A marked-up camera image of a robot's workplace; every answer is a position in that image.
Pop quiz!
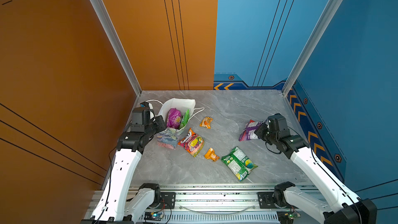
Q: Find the purple white snack bag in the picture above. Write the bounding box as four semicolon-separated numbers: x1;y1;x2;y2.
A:
238;120;266;142

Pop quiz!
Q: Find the white paper bag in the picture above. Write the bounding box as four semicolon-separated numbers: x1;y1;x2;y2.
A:
145;98;204;149

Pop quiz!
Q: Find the purple grape candy bag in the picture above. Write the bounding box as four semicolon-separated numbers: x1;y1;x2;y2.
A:
166;108;182;130

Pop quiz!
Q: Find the large green chips bag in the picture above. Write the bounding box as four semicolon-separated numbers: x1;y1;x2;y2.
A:
179;109;190;130

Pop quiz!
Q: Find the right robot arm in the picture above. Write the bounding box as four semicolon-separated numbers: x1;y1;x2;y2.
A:
255;114;377;224

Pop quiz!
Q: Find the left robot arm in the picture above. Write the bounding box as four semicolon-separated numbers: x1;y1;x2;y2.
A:
81;102;166;224

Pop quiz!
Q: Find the green pea snack bag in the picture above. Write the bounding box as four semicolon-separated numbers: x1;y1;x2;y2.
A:
221;146;258;181

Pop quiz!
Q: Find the colourful skittles candy bag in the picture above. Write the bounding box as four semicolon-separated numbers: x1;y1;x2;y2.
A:
178;128;205;157

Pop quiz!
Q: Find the small orange snack packet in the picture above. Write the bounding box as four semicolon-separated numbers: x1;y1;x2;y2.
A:
200;116;213;129

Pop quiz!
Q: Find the orange wrapped snack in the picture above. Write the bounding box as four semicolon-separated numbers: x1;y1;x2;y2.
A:
204;148;220;162

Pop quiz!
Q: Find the right circuit board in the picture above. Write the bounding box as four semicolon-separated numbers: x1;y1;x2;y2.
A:
277;212;301;224

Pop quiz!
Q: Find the circuit board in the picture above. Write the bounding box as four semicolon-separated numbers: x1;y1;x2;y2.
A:
144;212;164;223
277;212;301;224

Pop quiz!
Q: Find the left circuit board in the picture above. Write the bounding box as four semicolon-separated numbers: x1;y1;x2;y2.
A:
144;212;164;223

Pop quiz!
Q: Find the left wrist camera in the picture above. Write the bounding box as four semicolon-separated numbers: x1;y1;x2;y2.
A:
140;101;153;111

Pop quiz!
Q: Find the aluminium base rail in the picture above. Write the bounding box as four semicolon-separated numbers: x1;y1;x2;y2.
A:
90;183;355;224

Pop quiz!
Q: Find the aluminium corner post left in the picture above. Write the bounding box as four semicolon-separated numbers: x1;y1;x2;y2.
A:
89;0;142;96

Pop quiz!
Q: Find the aluminium corner post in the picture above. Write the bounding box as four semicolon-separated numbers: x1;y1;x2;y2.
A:
89;0;142;96
282;0;343;97

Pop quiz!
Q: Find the aluminium corner post right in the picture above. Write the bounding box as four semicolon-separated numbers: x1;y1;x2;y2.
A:
282;0;343;97

